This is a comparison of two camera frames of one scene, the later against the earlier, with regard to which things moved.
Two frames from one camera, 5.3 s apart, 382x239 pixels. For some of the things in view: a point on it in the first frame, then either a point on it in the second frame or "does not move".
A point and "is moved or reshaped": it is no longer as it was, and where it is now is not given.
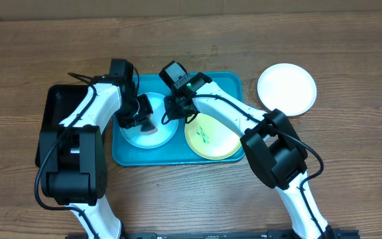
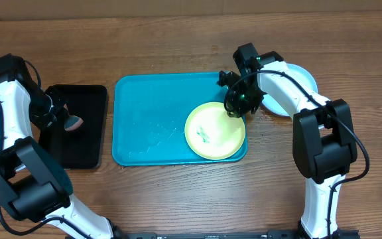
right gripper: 175,114 to 239,110
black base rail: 334,234 does not move
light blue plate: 165,133 to 304,75
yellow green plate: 211,138 does not move
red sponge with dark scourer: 148,128 is moved or reshaped
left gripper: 144,108 to 44,121
